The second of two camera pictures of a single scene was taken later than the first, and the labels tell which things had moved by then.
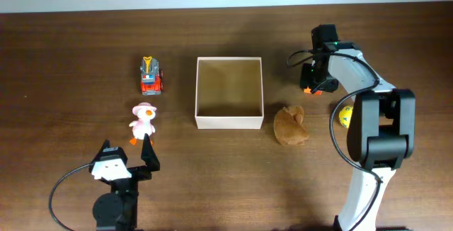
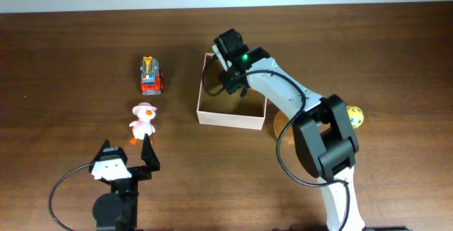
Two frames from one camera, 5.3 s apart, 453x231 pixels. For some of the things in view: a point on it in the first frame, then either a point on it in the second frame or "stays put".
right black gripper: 331,86 -> 228,84
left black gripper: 151,161 stays put
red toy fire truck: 151,77 stays put
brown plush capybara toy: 289,126 stays put
